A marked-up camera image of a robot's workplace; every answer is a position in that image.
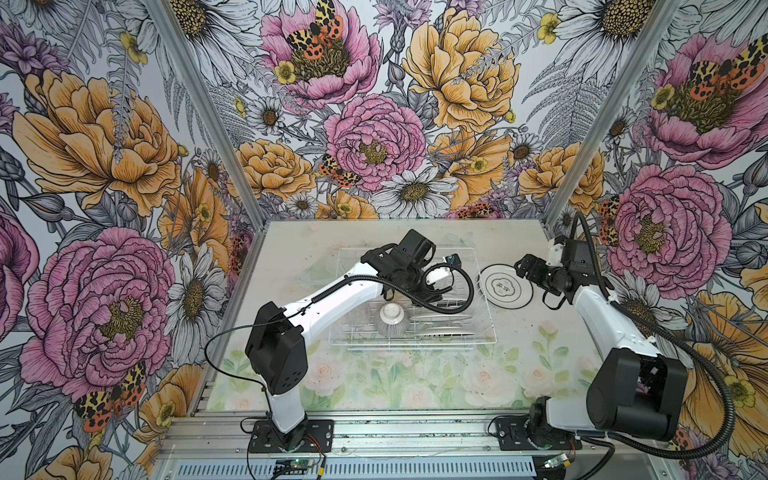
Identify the purple striped bowl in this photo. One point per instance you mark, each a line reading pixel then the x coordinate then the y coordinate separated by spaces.
pixel 392 321

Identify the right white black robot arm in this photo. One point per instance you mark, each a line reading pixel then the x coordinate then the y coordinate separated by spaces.
pixel 637 391

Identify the teal rimmed white plate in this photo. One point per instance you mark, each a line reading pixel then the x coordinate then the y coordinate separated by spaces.
pixel 502 287

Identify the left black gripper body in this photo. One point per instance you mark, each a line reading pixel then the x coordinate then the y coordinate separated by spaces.
pixel 417 279

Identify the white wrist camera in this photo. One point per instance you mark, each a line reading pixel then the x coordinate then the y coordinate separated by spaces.
pixel 441 275
pixel 555 253

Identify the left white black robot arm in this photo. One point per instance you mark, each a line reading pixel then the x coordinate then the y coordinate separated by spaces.
pixel 279 337

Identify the green circuit board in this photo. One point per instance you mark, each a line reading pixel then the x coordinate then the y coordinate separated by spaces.
pixel 291 467

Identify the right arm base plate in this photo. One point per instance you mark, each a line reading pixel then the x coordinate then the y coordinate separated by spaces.
pixel 516 432

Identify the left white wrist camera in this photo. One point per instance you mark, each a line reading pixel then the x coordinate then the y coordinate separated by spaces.
pixel 441 275

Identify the aluminium front rail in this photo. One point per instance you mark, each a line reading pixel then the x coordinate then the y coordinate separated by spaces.
pixel 368 445

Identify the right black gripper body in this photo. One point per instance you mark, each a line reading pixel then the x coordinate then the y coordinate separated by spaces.
pixel 537 271

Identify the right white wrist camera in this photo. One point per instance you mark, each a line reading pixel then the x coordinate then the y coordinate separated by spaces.
pixel 555 253

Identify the white wire dish rack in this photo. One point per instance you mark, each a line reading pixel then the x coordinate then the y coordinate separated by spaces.
pixel 357 331

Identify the teal rimmed deep plate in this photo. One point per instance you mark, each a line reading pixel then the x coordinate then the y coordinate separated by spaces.
pixel 433 317

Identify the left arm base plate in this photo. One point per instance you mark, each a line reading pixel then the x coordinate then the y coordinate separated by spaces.
pixel 310 436

